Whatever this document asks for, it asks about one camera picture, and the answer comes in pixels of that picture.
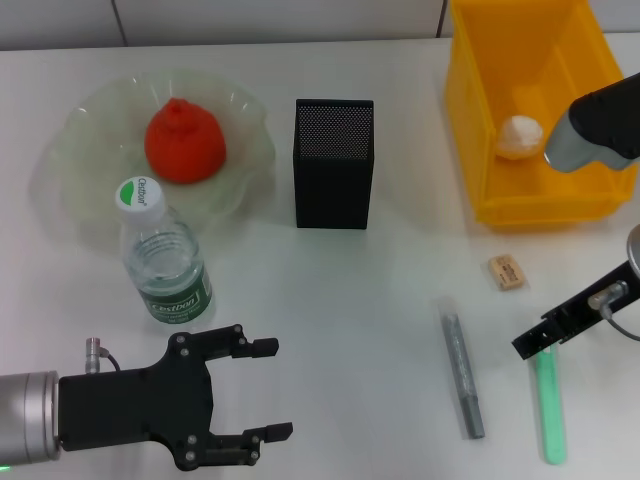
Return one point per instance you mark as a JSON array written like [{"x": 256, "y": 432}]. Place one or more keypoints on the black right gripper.
[{"x": 580, "y": 312}]

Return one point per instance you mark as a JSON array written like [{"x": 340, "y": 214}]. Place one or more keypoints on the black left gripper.
[{"x": 135, "y": 410}]

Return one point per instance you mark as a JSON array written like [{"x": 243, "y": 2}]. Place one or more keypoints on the green pen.
[{"x": 550, "y": 410}]

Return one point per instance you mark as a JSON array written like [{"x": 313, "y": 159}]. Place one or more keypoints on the grey pen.
[{"x": 462, "y": 370}]

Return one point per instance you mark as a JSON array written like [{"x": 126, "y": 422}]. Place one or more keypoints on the beige eraser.
[{"x": 506, "y": 271}]

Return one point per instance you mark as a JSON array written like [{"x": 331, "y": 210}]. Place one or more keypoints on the clear green-label water bottle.
[{"x": 165, "y": 260}]

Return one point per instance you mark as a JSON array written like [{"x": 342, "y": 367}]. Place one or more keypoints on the white paper ball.
[{"x": 520, "y": 137}]

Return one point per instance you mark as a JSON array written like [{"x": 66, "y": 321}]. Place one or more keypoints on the orange fruit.
[{"x": 185, "y": 142}]

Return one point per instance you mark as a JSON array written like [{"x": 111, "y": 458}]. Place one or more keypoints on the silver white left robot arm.
[{"x": 27, "y": 415}]

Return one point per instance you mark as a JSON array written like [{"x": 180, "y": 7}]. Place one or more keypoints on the black mesh pen holder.
[{"x": 330, "y": 190}]

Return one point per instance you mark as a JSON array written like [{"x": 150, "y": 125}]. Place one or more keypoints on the green glass fruit plate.
[{"x": 90, "y": 150}]

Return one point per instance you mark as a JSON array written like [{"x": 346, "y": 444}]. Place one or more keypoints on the yellow plastic bin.
[{"x": 525, "y": 195}]

